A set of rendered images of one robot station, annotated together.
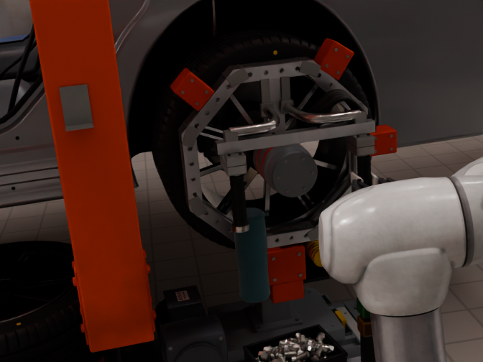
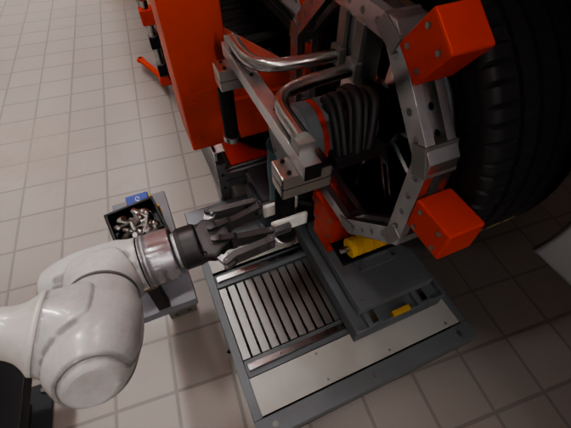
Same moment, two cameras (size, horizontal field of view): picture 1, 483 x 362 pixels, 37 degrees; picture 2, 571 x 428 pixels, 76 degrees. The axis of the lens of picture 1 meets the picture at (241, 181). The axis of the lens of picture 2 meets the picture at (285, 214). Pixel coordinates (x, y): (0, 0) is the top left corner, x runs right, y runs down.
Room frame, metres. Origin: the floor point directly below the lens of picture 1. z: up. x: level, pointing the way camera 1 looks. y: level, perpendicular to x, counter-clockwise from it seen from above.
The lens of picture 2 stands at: (1.67, -0.74, 1.36)
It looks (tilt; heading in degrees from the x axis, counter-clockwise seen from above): 52 degrees down; 79
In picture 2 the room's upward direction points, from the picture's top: straight up
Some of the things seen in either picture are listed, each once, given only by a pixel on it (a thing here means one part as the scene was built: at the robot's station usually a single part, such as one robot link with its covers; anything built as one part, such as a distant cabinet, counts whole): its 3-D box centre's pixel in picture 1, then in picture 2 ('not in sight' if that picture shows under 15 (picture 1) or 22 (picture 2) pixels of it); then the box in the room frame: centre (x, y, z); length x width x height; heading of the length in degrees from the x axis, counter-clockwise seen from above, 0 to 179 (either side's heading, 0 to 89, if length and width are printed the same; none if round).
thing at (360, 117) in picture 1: (321, 99); (330, 83); (1.85, -0.23, 1.03); 0.19 x 0.18 x 0.11; 12
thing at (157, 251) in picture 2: not in sight; (161, 256); (1.53, -0.37, 0.83); 0.09 x 0.06 x 0.09; 102
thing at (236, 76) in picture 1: (276, 156); (350, 121); (1.95, -0.11, 0.85); 0.54 x 0.07 x 0.54; 102
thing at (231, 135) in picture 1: (249, 108); (282, 30); (1.81, -0.03, 1.03); 0.19 x 0.18 x 0.11; 12
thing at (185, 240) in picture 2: not in sight; (203, 241); (1.60, -0.35, 0.83); 0.09 x 0.08 x 0.07; 12
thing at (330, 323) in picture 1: (271, 291); (371, 233); (2.11, -0.07, 0.32); 0.40 x 0.30 x 0.28; 102
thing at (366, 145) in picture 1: (359, 141); (301, 172); (1.78, -0.31, 0.93); 0.09 x 0.05 x 0.05; 12
